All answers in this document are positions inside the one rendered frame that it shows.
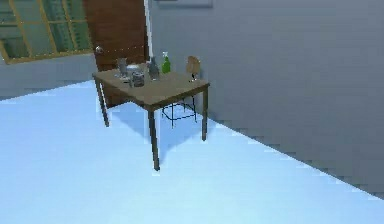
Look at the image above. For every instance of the silver round door knob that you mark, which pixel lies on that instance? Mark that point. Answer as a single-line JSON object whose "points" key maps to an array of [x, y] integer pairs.
{"points": [[98, 50]]}

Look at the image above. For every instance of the grey cup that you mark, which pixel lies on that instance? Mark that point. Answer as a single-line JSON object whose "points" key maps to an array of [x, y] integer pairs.
{"points": [[122, 66]]}

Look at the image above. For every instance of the brown wooden table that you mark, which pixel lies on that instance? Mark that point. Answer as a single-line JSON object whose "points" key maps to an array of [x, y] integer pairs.
{"points": [[163, 90]]}

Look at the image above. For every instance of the green spray bottle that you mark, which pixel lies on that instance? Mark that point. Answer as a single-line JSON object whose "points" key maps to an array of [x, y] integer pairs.
{"points": [[165, 65]]}

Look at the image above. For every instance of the wooden chair with black legs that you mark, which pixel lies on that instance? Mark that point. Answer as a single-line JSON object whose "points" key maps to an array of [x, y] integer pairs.
{"points": [[193, 66]]}

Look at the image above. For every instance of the grey metal pot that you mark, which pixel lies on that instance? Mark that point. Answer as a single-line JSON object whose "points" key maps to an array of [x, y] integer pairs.
{"points": [[137, 79]]}

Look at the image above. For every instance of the grey bottle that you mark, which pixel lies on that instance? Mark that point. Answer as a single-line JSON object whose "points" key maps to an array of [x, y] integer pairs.
{"points": [[153, 69]]}

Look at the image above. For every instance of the brown wooden room door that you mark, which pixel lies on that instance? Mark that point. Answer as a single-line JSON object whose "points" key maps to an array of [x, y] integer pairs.
{"points": [[116, 33]]}

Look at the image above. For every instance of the white bowl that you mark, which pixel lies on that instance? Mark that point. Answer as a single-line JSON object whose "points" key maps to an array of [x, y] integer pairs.
{"points": [[132, 69]]}

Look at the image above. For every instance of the yellow framed window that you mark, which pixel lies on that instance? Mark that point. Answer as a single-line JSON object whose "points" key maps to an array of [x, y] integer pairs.
{"points": [[43, 28]]}

